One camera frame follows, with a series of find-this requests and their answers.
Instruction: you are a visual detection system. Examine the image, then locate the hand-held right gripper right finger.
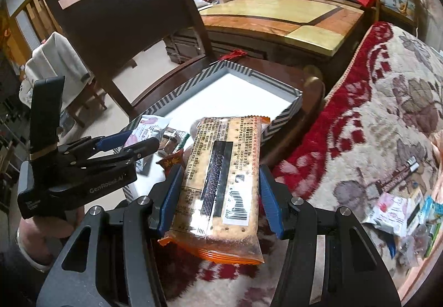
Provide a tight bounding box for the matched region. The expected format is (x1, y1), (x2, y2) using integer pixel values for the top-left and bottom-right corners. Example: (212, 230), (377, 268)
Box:
(259, 164), (403, 307)

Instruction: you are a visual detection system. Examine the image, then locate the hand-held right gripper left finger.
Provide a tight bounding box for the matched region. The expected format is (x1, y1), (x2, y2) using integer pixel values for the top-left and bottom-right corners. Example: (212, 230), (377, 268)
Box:
(36, 165), (186, 307)

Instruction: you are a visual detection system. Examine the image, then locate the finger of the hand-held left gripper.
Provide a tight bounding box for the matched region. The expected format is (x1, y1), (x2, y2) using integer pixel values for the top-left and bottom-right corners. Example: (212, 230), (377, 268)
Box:
(67, 130), (134, 159)
(82, 137), (161, 170)

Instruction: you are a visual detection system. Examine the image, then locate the white pink snack packet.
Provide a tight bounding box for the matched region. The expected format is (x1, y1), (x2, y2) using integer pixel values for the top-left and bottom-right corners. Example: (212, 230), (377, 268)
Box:
(123, 115), (173, 174)

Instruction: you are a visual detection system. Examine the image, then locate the orange cracker packet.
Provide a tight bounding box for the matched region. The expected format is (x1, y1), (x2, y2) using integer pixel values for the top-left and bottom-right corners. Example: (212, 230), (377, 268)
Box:
(157, 115), (271, 264)

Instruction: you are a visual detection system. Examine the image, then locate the striped rim box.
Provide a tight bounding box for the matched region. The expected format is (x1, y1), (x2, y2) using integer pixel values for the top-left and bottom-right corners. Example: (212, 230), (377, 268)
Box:
(119, 59), (305, 200)

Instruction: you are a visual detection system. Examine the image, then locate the person's left forearm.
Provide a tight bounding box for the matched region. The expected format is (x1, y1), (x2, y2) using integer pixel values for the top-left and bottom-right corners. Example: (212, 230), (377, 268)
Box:
(0, 231), (52, 307)

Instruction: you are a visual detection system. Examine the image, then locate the person's left hand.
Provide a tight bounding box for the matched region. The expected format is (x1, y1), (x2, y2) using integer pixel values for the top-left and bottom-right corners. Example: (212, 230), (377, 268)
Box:
(16, 208), (82, 271)

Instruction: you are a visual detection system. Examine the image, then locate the small red snack packet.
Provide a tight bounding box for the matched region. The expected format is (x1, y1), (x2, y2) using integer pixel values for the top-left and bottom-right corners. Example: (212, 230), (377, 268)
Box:
(156, 149), (184, 178)

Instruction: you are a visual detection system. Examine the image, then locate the white garment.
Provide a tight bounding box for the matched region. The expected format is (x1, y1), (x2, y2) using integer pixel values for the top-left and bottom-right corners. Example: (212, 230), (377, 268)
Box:
(19, 32), (96, 108)

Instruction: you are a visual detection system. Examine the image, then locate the white red snack packet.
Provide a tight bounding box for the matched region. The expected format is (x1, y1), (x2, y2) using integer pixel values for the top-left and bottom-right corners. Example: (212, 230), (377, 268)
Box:
(362, 193), (421, 236)

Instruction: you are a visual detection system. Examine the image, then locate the brown stick snack packet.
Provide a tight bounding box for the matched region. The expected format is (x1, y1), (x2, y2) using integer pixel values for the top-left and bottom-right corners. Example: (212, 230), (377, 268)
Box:
(375, 158), (421, 191)

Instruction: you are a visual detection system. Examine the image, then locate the dark wooden chair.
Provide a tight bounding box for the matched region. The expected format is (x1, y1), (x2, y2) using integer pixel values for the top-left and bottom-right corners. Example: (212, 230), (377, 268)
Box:
(40, 0), (328, 169)

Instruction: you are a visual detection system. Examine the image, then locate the red ribbon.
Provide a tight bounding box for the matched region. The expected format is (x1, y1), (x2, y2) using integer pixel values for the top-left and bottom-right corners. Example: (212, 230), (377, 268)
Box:
(220, 50), (247, 62)

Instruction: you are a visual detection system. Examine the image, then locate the floral fleece blanket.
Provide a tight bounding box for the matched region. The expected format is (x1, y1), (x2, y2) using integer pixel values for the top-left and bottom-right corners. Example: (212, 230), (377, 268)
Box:
(166, 21), (443, 307)

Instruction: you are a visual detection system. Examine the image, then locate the clear wrapped snack packet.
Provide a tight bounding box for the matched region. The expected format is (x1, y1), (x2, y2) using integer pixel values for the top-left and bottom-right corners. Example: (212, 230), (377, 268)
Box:
(395, 231), (437, 268)

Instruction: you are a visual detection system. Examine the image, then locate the light wooden chair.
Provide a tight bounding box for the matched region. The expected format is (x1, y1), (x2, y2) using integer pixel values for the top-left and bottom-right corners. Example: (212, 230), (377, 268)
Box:
(9, 0), (108, 127)

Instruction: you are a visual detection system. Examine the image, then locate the teal snack packet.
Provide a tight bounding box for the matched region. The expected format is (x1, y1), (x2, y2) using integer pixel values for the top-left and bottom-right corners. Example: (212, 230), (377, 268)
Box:
(420, 194), (443, 235)

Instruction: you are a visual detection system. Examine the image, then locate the wooden table with yellow top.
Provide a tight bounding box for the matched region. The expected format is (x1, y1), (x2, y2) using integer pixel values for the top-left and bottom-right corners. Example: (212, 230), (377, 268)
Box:
(166, 0), (365, 65)

